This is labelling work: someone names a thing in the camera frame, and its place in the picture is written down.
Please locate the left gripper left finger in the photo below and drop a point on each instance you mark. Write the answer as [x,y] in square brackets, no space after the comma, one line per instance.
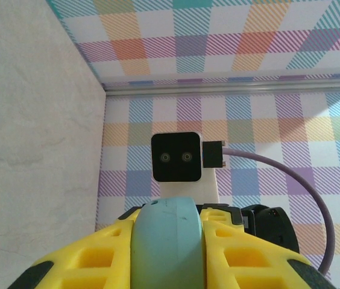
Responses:
[82,259]

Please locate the aluminium frame post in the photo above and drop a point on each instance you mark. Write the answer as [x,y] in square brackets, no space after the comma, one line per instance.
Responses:
[233,87]

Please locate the blue earbud charging case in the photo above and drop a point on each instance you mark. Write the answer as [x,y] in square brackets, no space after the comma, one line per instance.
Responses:
[167,241]

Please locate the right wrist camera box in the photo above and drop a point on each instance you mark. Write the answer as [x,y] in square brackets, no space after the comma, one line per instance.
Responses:
[176,156]

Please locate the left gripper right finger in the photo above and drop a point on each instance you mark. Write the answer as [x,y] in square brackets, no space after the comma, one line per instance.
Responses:
[248,262]

